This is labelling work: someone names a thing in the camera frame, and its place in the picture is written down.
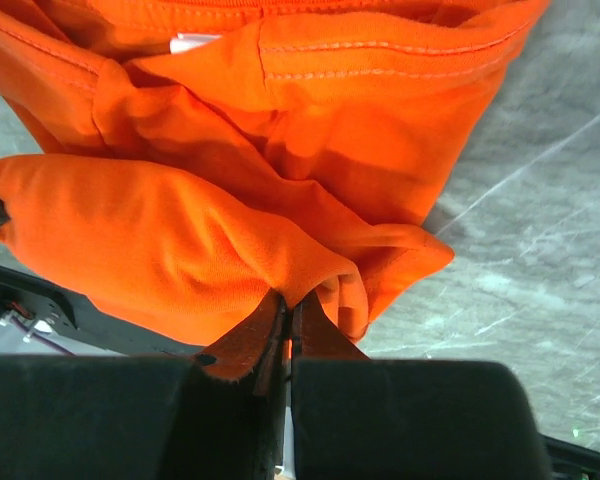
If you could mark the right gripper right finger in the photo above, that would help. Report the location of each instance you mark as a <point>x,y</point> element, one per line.
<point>314,335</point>

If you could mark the orange polo shirt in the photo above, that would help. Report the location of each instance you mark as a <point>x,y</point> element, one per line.
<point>195,155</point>

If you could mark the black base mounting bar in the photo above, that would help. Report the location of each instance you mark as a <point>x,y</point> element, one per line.
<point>29,299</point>

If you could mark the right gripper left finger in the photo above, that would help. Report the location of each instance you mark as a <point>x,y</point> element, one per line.
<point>246,372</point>

